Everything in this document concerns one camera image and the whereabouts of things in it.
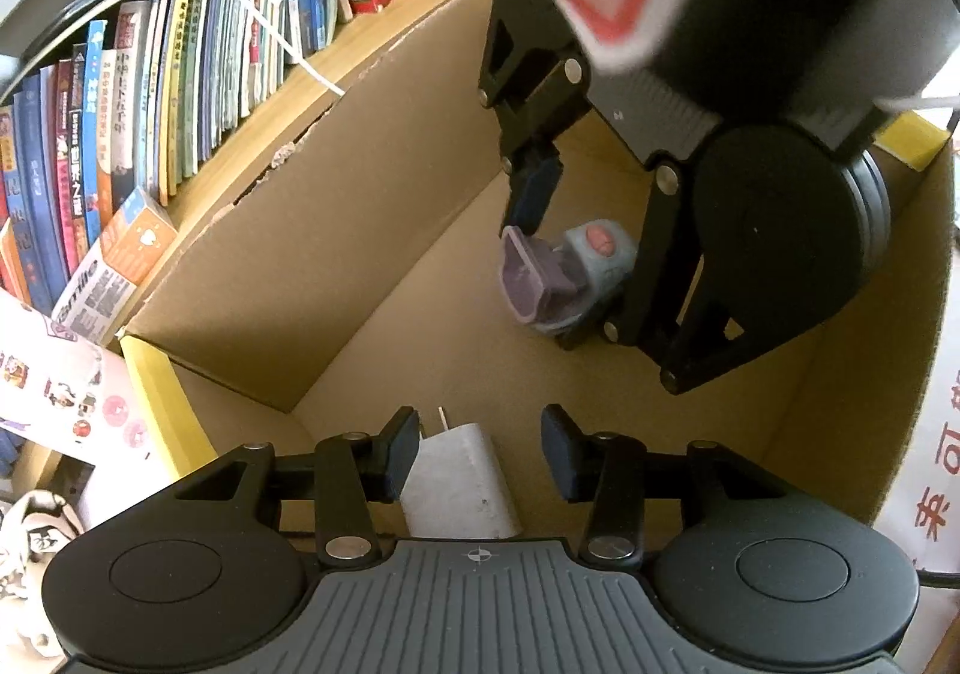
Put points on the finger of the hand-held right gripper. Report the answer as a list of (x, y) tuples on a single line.
[(535, 194), (654, 269)]

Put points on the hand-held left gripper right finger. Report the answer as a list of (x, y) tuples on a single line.
[(559, 450)]

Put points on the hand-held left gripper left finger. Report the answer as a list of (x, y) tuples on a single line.
[(406, 449)]

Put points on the white eraser block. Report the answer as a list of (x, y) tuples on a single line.
[(457, 486)]

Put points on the blue and purple toy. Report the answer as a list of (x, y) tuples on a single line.
[(555, 276)]

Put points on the yellow cardboard box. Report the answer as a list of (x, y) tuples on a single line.
[(360, 246)]

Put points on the wooden bookshelf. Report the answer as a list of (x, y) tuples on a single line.
[(315, 89)]

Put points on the white sticker sheet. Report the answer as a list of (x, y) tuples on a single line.
[(60, 381)]

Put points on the row of books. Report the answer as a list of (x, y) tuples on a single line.
[(150, 81)]

